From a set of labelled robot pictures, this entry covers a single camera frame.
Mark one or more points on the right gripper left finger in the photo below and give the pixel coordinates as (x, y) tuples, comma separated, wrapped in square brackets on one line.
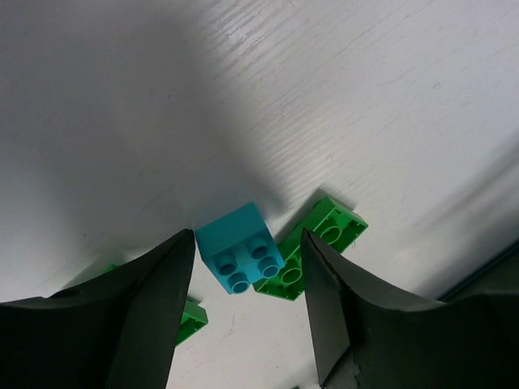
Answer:
[(117, 330)]

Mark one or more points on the small cyan lego brick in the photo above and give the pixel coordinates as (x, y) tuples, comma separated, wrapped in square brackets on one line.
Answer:
[(239, 250)]

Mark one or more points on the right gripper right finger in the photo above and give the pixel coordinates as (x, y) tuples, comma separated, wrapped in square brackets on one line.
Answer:
[(368, 333)]

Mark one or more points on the green long lego brick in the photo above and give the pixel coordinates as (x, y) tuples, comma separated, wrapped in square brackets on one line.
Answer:
[(194, 317)]

